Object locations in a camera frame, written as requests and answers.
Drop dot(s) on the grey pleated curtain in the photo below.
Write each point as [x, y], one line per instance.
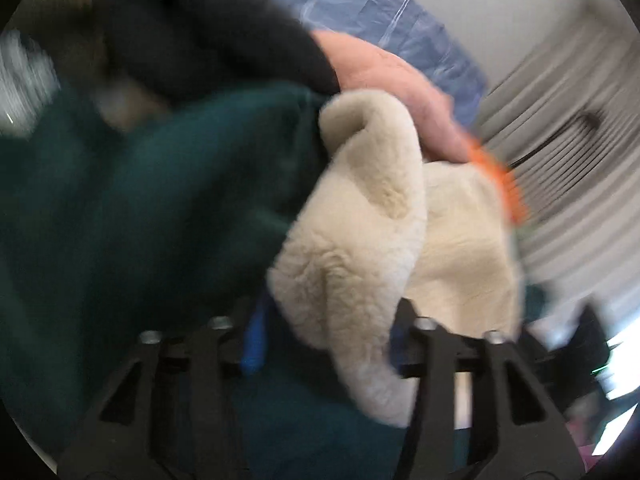
[565, 125]

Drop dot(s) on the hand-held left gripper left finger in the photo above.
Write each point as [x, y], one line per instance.
[252, 347]

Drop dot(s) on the dark green fleece-lined sweater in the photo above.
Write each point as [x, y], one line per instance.
[150, 210]

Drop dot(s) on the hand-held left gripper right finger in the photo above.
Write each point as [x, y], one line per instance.
[436, 360]

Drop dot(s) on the person's right hand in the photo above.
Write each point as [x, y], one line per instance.
[390, 85]

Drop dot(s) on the black lamp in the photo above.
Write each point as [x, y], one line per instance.
[575, 127]

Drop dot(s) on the dark garment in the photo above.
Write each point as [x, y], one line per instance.
[580, 350]

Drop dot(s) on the blue striped pillow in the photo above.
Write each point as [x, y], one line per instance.
[380, 15]

